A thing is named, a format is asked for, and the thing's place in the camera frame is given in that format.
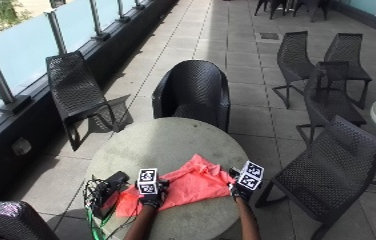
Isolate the person's left hand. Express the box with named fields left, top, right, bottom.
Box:
left=135, top=179, right=171, bottom=210

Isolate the person's right hand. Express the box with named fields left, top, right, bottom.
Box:
left=228, top=167, right=256, bottom=203

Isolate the coral pink cloth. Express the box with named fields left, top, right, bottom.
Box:
left=115, top=153, right=239, bottom=219

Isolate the white marker cube on right glove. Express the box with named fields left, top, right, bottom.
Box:
left=236, top=160, right=267, bottom=192

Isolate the white marker cube on glove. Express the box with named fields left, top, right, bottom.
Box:
left=136, top=167, right=160, bottom=196
left=236, top=160, right=267, bottom=192

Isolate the white marker cube on left glove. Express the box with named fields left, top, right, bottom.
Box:
left=136, top=167, right=160, bottom=196

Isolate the round grey stone table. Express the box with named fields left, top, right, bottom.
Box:
left=84, top=116, right=251, bottom=240

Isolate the black perforated chair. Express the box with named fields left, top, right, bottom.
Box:
left=255, top=115, right=376, bottom=240
left=295, top=60, right=369, bottom=145
left=44, top=50, right=132, bottom=152
left=271, top=30, right=317, bottom=110
left=323, top=32, right=375, bottom=111

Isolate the black woven armchair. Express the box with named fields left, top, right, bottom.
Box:
left=151, top=59, right=232, bottom=134
left=0, top=200, right=62, bottom=240

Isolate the square floor drain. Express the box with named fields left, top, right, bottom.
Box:
left=259, top=31, right=281, bottom=41

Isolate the black background chair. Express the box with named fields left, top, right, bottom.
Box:
left=291, top=0, right=332, bottom=23
left=253, top=0, right=291, bottom=20

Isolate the frosted glass railing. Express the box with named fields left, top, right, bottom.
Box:
left=0, top=0, right=154, bottom=126

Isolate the black camera device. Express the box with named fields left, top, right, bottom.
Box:
left=91, top=170, right=132, bottom=220

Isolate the black cable bundle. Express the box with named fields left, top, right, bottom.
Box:
left=82, top=175, right=110, bottom=221

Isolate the green cable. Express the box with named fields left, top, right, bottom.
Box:
left=86, top=199, right=119, bottom=240

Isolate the grey wall light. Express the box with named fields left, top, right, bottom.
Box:
left=10, top=137, right=34, bottom=157

